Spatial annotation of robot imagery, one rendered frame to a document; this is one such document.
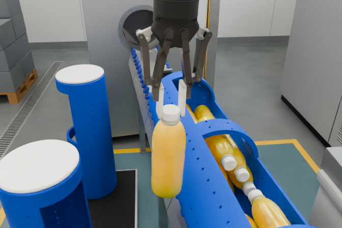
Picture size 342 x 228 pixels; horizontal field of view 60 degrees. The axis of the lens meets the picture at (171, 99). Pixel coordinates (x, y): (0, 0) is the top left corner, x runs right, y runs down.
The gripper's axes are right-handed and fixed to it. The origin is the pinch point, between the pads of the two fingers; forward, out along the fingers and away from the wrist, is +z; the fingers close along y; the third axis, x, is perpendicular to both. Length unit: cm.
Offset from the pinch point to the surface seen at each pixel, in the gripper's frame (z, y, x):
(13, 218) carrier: 57, 45, -26
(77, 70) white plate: 49, 27, -123
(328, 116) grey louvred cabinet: 114, -184, -137
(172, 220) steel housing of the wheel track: 59, -7, -17
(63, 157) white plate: 44, 29, -39
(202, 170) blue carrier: 24.1, -10.3, -3.9
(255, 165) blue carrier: 36, -33, -15
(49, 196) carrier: 47, 32, -24
